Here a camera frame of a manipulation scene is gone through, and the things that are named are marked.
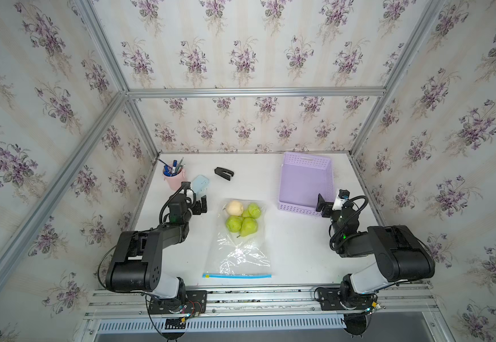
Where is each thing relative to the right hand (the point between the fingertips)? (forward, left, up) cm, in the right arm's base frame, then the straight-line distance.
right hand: (335, 196), depth 90 cm
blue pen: (+16, +74, +1) cm, 75 cm away
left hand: (0, +61, -2) cm, 61 cm away
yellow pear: (-4, +44, -4) cm, 44 cm away
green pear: (-6, +35, -4) cm, 36 cm away
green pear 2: (-12, +43, -4) cm, 45 cm away
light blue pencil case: (+10, +62, -7) cm, 63 cm away
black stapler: (+20, +53, -9) cm, 57 cm away
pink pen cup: (+9, +73, +1) cm, 73 cm away
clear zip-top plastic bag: (-19, +41, -9) cm, 46 cm away
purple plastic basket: (+18, +9, -11) cm, 23 cm away
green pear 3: (-13, +37, -5) cm, 39 cm away
